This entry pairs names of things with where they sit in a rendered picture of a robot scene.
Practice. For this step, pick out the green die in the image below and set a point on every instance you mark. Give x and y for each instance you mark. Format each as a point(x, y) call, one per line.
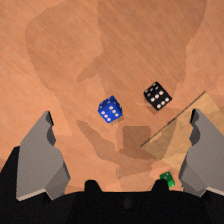
point(167, 176)

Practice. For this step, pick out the tan mat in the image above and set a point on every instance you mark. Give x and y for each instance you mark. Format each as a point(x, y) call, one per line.
point(171, 143)

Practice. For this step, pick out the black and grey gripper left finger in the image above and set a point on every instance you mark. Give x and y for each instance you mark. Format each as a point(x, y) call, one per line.
point(34, 174)

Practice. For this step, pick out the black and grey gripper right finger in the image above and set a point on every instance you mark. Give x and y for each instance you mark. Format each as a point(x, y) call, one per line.
point(202, 170)

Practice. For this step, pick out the black die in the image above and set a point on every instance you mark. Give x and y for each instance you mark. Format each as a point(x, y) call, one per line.
point(157, 96)

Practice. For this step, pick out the blue die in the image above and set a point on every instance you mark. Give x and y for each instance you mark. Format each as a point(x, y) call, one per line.
point(110, 109)

